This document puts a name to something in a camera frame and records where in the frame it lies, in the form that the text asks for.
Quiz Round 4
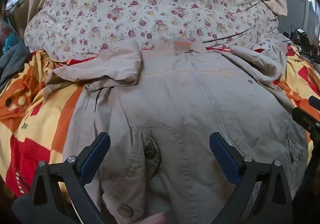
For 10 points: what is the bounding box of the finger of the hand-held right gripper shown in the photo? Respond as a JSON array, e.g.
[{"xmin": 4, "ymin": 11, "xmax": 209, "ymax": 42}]
[
  {"xmin": 292, "ymin": 106, "xmax": 320, "ymax": 144},
  {"xmin": 309, "ymin": 95, "xmax": 320, "ymax": 111}
]

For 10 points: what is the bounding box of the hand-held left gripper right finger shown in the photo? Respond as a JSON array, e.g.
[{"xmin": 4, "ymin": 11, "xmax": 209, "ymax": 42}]
[{"xmin": 209, "ymin": 132, "xmax": 292, "ymax": 224}]

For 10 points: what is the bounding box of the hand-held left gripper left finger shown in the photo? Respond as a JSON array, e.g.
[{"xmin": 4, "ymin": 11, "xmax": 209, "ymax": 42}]
[{"xmin": 29, "ymin": 132, "xmax": 111, "ymax": 224}]

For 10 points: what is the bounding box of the beige zip jacket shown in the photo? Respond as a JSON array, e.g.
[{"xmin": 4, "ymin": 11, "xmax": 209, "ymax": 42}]
[{"xmin": 44, "ymin": 36, "xmax": 309, "ymax": 224}]

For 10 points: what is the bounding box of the red orange yellow printed blanket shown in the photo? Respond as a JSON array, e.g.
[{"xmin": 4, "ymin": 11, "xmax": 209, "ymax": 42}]
[{"xmin": 0, "ymin": 46, "xmax": 320, "ymax": 199}]

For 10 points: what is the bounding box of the grey striped cloth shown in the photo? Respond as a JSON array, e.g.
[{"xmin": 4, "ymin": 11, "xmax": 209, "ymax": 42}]
[{"xmin": 0, "ymin": 43, "xmax": 30, "ymax": 87}]

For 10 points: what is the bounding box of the teal cloth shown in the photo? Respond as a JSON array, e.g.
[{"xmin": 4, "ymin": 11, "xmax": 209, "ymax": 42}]
[{"xmin": 3, "ymin": 34, "xmax": 17, "ymax": 52}]

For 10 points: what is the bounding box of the floral quilt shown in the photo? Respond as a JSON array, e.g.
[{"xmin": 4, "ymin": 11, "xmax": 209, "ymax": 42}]
[{"xmin": 24, "ymin": 0, "xmax": 288, "ymax": 55}]

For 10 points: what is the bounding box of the shiny metal container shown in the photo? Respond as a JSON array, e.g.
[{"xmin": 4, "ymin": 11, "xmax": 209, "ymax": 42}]
[{"xmin": 4, "ymin": 0, "xmax": 28, "ymax": 15}]

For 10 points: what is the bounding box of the black device with cables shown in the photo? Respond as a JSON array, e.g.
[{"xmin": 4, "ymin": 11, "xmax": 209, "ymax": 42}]
[{"xmin": 277, "ymin": 25, "xmax": 320, "ymax": 74}]

